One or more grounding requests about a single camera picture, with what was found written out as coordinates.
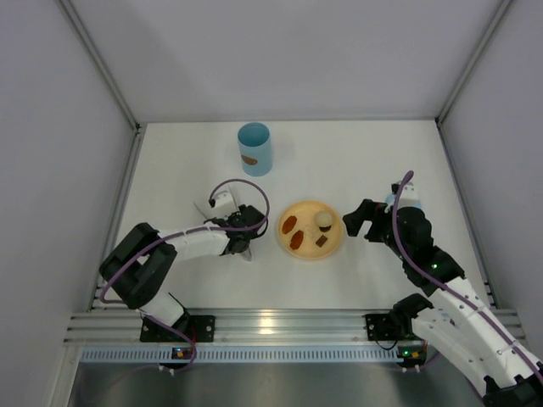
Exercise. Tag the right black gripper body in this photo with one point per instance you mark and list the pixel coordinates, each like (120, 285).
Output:
(375, 225)

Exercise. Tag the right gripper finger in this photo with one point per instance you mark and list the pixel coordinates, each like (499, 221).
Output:
(375, 232)
(353, 221)

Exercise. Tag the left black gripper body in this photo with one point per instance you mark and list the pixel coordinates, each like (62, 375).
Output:
(249, 216)

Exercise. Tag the round mushroom-like food piece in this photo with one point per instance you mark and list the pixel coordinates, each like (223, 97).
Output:
(324, 220)

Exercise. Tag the metal tongs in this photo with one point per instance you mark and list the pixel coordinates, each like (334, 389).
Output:
(203, 208)

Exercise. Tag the fried cutlet piece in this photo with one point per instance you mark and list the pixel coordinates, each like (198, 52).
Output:
(296, 240)
(289, 224)

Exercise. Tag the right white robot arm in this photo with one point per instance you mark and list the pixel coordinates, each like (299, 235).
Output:
(447, 312)

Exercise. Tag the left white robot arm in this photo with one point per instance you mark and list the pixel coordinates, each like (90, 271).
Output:
(138, 266)

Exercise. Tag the light blue lid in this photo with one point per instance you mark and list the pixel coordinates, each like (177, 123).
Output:
(404, 202)

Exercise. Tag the yellow round plate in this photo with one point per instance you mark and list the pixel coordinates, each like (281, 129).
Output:
(305, 211)

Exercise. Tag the light blue cylindrical container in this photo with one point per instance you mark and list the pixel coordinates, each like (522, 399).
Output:
(255, 147)

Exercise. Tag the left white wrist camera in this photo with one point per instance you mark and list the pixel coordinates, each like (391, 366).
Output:
(222, 204)

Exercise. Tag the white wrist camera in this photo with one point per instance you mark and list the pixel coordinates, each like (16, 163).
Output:
(222, 204)
(408, 190)

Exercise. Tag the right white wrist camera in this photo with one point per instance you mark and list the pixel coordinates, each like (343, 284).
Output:
(408, 190)

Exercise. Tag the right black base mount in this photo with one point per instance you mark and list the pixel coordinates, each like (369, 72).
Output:
(383, 327)

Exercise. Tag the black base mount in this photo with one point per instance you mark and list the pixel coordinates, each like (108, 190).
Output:
(383, 327)
(198, 328)

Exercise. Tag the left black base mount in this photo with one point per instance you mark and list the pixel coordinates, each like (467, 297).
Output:
(198, 328)

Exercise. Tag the aluminium mounting rail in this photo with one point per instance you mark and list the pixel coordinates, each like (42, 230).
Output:
(232, 326)

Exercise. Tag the white slotted cable duct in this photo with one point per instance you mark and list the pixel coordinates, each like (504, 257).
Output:
(240, 354)

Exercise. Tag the right aluminium frame post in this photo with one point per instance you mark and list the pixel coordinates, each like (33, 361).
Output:
(481, 46)

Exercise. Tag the aluminium frame post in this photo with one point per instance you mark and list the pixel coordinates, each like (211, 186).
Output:
(481, 46)
(77, 24)

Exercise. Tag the left aluminium frame post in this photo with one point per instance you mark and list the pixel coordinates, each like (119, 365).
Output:
(77, 24)

